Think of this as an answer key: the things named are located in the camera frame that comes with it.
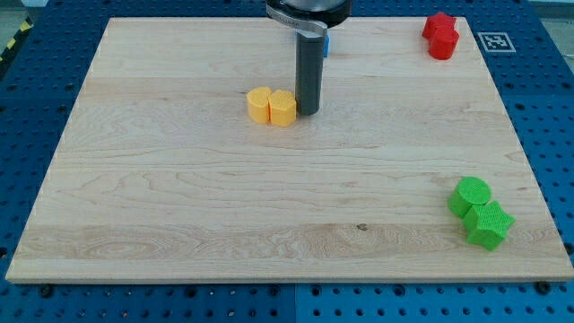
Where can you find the black robot arm end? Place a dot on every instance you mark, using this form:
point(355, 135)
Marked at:
point(311, 17)

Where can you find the yellow hexagon block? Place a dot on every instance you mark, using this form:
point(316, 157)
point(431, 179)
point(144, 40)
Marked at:
point(258, 104)

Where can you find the yellow heart block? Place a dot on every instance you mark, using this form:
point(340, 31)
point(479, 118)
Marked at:
point(283, 108)

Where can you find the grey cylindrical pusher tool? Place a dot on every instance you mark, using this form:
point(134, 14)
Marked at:
point(308, 72)

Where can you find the blue cube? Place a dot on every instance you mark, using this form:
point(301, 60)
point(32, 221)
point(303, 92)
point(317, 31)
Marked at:
point(326, 47)

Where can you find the wooden board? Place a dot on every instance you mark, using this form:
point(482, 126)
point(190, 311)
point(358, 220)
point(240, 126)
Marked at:
point(161, 177)

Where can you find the green cylinder block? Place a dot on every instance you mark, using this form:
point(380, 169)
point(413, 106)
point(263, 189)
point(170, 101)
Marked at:
point(468, 192)

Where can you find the red star block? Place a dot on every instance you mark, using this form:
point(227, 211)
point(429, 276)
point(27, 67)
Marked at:
point(439, 19)

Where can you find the red pentagon block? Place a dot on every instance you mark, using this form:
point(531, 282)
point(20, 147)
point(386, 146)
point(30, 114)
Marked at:
point(442, 42)

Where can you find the green star block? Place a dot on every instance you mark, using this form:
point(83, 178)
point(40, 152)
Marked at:
point(487, 225)

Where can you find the white fiducial marker tag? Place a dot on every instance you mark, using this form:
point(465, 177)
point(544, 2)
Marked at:
point(496, 42)

